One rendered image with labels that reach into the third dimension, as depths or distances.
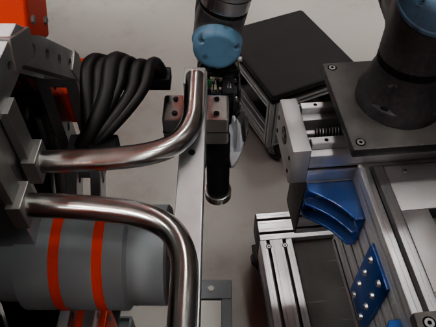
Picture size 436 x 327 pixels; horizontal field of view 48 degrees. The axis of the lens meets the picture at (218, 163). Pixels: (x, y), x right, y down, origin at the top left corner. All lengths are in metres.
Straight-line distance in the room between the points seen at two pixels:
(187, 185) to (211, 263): 1.07
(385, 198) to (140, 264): 0.47
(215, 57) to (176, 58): 1.54
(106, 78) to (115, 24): 1.97
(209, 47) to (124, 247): 0.33
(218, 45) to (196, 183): 0.27
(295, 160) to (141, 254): 0.39
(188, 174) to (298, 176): 0.39
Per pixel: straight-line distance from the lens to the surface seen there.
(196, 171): 0.56
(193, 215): 0.52
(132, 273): 0.60
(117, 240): 0.59
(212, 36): 0.74
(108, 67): 0.60
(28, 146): 0.56
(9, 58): 0.54
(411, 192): 0.92
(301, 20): 1.95
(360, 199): 0.93
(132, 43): 2.42
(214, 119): 0.66
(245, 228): 1.68
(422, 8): 0.77
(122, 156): 0.54
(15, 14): 0.59
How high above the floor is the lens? 1.41
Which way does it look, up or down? 50 degrees down
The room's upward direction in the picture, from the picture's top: straight up
